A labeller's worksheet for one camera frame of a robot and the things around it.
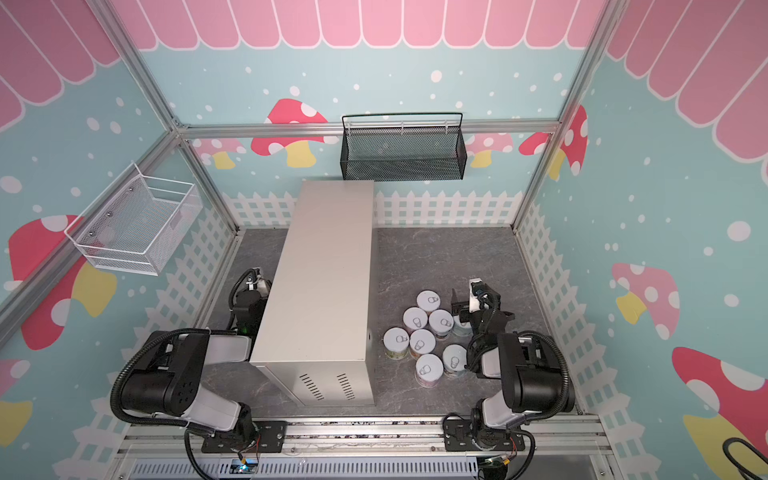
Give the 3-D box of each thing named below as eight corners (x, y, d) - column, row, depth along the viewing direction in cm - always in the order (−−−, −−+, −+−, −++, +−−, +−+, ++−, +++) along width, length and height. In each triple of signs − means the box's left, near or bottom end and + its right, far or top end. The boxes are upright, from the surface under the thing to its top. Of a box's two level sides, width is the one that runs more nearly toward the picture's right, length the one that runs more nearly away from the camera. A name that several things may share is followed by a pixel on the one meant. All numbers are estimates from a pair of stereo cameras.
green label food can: (383, 360, 88) (383, 352, 84) (384, 334, 93) (383, 326, 89) (409, 360, 88) (410, 352, 84) (408, 334, 93) (409, 326, 89)
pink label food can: (415, 388, 84) (417, 381, 79) (414, 361, 89) (415, 353, 84) (442, 388, 84) (445, 381, 79) (439, 361, 89) (442, 353, 84)
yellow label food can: (417, 318, 97) (418, 308, 93) (416, 299, 102) (417, 289, 97) (439, 318, 97) (441, 308, 93) (437, 299, 102) (439, 289, 97)
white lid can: (412, 339, 93) (413, 331, 88) (399, 322, 96) (400, 313, 92) (429, 328, 95) (431, 319, 90) (417, 312, 99) (418, 302, 94)
